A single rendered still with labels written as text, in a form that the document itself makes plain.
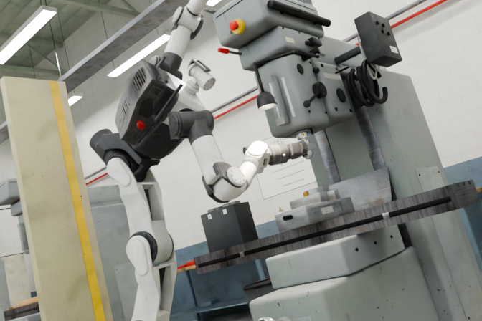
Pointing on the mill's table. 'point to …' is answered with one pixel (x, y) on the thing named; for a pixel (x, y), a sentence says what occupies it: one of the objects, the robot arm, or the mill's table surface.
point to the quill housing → (293, 95)
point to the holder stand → (229, 226)
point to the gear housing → (275, 46)
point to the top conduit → (298, 13)
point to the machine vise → (315, 212)
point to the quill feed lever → (316, 93)
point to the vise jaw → (310, 200)
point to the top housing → (260, 17)
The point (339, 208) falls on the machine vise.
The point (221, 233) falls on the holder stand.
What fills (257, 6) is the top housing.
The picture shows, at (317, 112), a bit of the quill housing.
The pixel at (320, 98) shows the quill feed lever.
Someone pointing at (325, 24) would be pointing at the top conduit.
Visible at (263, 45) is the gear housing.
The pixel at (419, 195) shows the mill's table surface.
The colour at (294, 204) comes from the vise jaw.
